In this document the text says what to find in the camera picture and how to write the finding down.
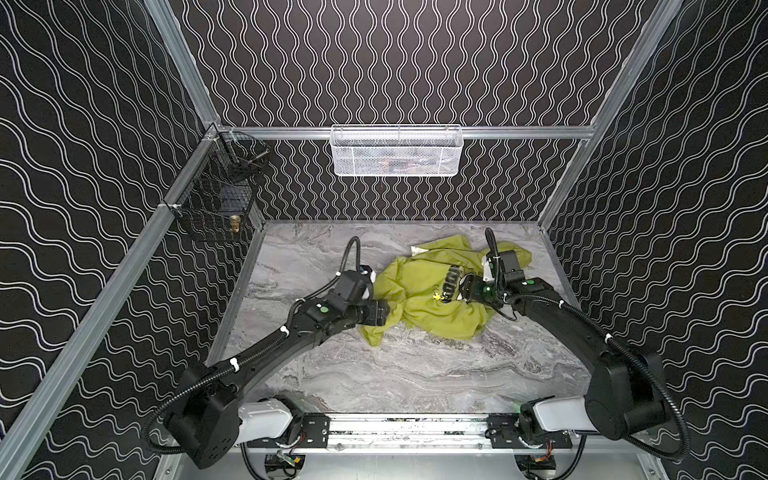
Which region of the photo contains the green zip-up jacket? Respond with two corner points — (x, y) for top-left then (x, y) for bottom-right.
(361, 235), (496, 346)

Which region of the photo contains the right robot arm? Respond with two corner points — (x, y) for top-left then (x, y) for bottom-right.
(458, 229), (691, 462)

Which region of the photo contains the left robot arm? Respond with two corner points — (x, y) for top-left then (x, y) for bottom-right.
(140, 237), (389, 469)

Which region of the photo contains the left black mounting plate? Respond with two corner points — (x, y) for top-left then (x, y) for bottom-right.
(246, 413), (331, 449)

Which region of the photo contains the black mounting plate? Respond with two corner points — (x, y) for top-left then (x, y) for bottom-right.
(246, 413), (331, 449)
(484, 414), (573, 450)

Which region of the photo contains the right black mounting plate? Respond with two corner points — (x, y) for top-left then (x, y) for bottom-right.
(484, 414), (573, 450)

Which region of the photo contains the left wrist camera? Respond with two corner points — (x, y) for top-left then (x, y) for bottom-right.
(334, 265), (376, 304)

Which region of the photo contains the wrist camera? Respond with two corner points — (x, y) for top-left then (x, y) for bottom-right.
(334, 265), (376, 304)
(482, 250), (525, 286)

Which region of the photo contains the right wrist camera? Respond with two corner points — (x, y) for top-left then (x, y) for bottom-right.
(482, 250), (525, 286)

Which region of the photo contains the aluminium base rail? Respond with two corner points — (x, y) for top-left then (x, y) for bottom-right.
(170, 412), (652, 454)

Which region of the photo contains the white mesh wall basket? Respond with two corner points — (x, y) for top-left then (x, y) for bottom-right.
(329, 124), (464, 177)

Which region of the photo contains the black wire wall basket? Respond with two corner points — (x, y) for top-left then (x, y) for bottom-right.
(171, 134), (272, 244)

